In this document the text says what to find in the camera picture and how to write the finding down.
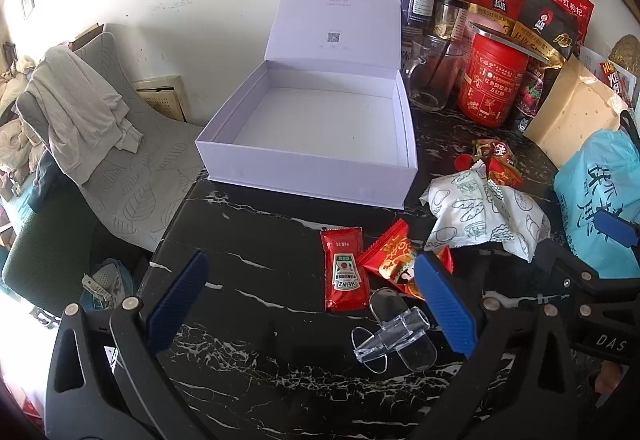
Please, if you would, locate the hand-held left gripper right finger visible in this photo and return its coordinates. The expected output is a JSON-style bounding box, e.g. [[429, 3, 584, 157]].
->
[[410, 253, 601, 440]]

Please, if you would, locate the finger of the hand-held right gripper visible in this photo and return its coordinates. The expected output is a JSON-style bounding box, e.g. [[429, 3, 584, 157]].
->
[[533, 237, 640, 321], [594, 208, 640, 254]]

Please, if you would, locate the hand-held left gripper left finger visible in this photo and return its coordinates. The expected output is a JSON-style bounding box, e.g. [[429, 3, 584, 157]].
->
[[44, 250, 211, 440]]

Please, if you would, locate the clear plastic clip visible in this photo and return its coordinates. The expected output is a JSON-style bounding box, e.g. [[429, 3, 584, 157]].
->
[[350, 287, 438, 373]]

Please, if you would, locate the white printed bread packet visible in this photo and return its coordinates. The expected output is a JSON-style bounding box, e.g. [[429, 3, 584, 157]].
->
[[420, 160, 493, 251], [482, 180, 552, 263]]

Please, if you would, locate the red candy packet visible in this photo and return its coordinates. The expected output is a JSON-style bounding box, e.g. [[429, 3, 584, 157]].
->
[[357, 219, 453, 303]]

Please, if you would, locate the red ketchup packet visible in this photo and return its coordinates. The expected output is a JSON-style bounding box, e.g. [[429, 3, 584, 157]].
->
[[320, 227, 371, 312]]

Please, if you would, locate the foil snack wrapper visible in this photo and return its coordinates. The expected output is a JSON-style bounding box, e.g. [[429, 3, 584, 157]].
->
[[471, 137, 524, 188]]

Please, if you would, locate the white gift box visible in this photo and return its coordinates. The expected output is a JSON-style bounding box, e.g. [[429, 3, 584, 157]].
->
[[195, 0, 420, 210]]

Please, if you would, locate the person's right hand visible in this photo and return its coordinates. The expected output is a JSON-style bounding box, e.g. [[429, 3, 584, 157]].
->
[[587, 362, 633, 401]]

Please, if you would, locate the light blue plastic bag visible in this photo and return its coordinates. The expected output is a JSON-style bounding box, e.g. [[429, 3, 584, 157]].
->
[[552, 127, 640, 280]]

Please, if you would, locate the blue bag with label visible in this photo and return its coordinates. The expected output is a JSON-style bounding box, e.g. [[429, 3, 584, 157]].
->
[[80, 259, 136, 313]]

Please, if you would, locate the black curved object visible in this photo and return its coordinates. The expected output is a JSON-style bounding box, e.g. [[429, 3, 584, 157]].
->
[[619, 109, 640, 148]]

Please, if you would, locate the brown paper bag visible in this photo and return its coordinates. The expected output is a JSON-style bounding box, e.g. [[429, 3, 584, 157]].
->
[[522, 55, 628, 171]]

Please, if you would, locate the green armchair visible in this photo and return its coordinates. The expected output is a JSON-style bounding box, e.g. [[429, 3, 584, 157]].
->
[[0, 200, 101, 316]]

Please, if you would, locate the red printed snack packet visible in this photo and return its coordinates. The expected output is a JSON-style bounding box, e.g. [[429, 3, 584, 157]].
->
[[597, 60, 640, 108]]

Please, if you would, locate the red tin canister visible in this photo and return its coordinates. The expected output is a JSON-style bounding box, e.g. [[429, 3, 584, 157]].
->
[[457, 23, 531, 128]]

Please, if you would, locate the grey garment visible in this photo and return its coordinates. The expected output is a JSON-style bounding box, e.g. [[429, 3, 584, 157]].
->
[[15, 45, 143, 186]]

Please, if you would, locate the black oat pouch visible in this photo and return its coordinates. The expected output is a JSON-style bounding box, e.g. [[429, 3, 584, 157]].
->
[[515, 0, 578, 66]]

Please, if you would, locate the clear drinking glass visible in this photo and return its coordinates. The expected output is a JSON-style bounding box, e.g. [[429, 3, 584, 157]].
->
[[439, 40, 470, 94]]

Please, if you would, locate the red berry pouch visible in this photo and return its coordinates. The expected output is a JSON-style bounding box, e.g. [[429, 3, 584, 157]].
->
[[545, 0, 595, 46]]

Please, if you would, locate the pile of clothes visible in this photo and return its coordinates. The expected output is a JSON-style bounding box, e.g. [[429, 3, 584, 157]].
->
[[0, 40, 51, 201]]

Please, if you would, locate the clear jar of pale slices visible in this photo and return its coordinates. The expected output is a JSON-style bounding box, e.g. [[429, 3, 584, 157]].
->
[[434, 0, 471, 41]]

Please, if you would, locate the beige wall vent panel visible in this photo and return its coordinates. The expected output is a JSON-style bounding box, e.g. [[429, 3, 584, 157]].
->
[[131, 74, 190, 123]]

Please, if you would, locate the glass mug with handle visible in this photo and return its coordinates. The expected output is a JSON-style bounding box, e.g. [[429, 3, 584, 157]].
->
[[404, 34, 463, 111]]

